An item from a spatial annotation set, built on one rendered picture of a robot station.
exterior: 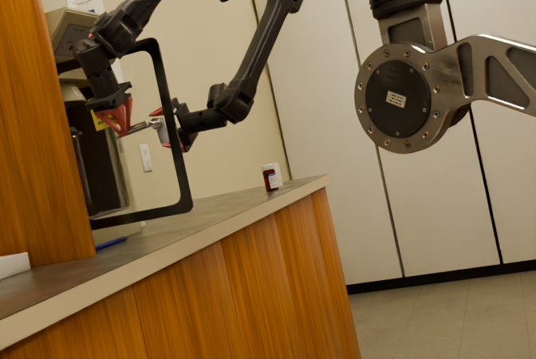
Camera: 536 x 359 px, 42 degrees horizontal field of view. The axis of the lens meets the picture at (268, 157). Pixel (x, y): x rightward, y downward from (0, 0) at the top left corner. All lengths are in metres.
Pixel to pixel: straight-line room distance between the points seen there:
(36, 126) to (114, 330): 0.54
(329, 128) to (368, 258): 0.90
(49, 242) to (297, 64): 3.25
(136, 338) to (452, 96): 0.73
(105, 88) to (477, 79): 0.76
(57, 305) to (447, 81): 0.73
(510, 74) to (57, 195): 0.99
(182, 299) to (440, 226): 3.19
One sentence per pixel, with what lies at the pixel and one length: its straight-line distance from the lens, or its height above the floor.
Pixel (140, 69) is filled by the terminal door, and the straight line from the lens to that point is 1.58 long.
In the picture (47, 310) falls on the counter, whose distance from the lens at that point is 1.12.
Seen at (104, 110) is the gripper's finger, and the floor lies 1.24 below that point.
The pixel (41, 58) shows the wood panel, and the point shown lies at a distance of 1.62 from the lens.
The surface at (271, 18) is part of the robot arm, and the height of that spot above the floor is 1.43.
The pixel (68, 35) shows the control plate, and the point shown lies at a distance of 1.74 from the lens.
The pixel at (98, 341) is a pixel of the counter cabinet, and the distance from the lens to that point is 1.28.
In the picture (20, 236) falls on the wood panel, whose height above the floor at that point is 1.01.
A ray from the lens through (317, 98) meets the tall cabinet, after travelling 4.64.
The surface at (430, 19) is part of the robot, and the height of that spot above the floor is 1.26.
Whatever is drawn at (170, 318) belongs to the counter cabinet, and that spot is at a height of 0.79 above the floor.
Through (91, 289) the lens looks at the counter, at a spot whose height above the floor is 0.92.
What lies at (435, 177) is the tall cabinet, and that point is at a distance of 4.54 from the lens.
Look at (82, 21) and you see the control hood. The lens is 1.76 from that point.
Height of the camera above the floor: 1.10
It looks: 1 degrees down
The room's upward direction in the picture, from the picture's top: 12 degrees counter-clockwise
